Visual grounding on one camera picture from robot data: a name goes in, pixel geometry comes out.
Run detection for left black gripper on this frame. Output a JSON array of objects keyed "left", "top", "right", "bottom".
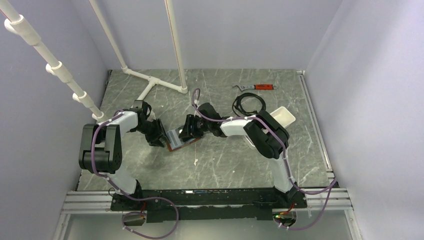
[{"left": 133, "top": 118, "right": 170, "bottom": 148}]

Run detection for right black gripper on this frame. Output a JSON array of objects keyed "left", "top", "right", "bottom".
[{"left": 179, "top": 114, "right": 212, "bottom": 139}]

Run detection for brown leather card holder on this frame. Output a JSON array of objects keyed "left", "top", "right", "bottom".
[{"left": 166, "top": 126, "right": 200, "bottom": 152}]

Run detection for white plastic tray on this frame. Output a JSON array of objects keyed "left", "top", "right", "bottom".
[{"left": 243, "top": 106, "right": 297, "bottom": 150}]

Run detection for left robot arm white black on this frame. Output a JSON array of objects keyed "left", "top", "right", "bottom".
[{"left": 78, "top": 100, "right": 169, "bottom": 210}]

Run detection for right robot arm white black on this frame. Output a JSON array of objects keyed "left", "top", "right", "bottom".
[{"left": 178, "top": 102, "right": 298, "bottom": 208}]

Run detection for black coiled cable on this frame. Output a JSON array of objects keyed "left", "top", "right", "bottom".
[{"left": 232, "top": 92, "right": 267, "bottom": 117}]

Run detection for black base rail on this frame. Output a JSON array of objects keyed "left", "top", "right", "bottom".
[{"left": 110, "top": 187, "right": 307, "bottom": 223}]

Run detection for red handled adjustable wrench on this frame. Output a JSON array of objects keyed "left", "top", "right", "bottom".
[{"left": 232, "top": 84, "right": 278, "bottom": 91}]

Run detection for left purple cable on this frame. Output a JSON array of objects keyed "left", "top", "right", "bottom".
[{"left": 91, "top": 110, "right": 180, "bottom": 240}]

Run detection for aluminium frame rails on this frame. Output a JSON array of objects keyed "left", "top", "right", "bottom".
[{"left": 52, "top": 70, "right": 365, "bottom": 240}]

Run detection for white pvc pipe frame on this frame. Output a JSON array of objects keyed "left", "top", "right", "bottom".
[{"left": 0, "top": 0, "right": 189, "bottom": 122}]

